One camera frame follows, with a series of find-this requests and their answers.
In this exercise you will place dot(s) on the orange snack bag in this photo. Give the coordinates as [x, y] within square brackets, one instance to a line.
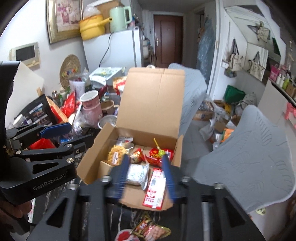
[226, 134]

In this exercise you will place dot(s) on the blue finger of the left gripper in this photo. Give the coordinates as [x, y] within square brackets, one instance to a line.
[56, 130]

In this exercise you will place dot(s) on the red white long snack packet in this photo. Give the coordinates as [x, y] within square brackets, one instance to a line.
[156, 190]

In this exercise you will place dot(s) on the red gold-lettered snack packet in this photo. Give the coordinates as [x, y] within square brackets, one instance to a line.
[155, 161]

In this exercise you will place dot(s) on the green bag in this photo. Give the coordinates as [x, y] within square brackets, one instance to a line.
[233, 95]

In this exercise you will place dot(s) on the red foil bag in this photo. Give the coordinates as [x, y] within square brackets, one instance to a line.
[69, 104]

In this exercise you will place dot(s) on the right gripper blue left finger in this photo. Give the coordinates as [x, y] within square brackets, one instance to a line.
[119, 177]

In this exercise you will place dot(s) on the steel bowl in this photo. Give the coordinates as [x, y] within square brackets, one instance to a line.
[111, 119]

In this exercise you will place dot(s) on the small brown cardboard box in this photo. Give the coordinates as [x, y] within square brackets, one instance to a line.
[104, 168]

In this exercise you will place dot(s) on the pink paper cup stack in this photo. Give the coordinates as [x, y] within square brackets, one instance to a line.
[91, 108]

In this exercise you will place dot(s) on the white tote bag left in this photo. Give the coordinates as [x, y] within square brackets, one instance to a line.
[235, 62]

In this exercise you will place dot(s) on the light green electric kettle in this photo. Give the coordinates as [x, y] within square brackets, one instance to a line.
[121, 16]

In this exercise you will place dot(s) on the open cardboard box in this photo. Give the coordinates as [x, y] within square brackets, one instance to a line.
[150, 107]

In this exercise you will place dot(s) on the small red cartoon snack packet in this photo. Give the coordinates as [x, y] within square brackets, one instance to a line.
[137, 157]

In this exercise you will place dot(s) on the yellow pot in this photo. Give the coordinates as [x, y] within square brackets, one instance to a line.
[93, 26]

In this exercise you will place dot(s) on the person's left hand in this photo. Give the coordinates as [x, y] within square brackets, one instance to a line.
[13, 217]

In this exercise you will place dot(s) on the white patterned snack pouch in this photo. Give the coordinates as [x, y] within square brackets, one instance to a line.
[138, 175]

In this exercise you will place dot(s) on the silver foil snack packet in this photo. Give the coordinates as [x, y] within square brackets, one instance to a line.
[125, 142]

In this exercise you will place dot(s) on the green lollipop yellow stick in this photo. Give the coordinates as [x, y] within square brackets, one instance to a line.
[158, 148]

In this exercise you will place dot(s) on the grey leaf-pattern covered chair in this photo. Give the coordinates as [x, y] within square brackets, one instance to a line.
[254, 163]

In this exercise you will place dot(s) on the framed flower picture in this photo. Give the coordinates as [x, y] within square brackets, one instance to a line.
[63, 18]

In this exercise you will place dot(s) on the packaged yellow waffles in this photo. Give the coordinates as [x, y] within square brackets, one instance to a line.
[116, 154]

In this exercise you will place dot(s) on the woven round mat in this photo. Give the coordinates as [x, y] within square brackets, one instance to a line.
[70, 67]

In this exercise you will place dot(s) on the red plastic container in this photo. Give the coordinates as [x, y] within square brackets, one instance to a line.
[43, 143]

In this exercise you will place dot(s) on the black printed box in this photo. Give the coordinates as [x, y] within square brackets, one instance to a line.
[39, 112]

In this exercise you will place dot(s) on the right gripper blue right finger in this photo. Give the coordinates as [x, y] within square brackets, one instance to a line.
[170, 182]

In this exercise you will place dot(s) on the dark brown door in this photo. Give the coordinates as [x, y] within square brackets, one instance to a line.
[168, 39]

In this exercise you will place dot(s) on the brown green meat snack packet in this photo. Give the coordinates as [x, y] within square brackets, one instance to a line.
[147, 229]

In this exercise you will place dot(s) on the white refrigerator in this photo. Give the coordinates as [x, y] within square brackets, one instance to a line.
[118, 49]

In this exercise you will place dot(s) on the pink rose cone packet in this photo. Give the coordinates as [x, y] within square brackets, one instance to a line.
[126, 235]

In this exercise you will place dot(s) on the white cabinet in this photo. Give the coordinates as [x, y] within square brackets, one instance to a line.
[278, 106]

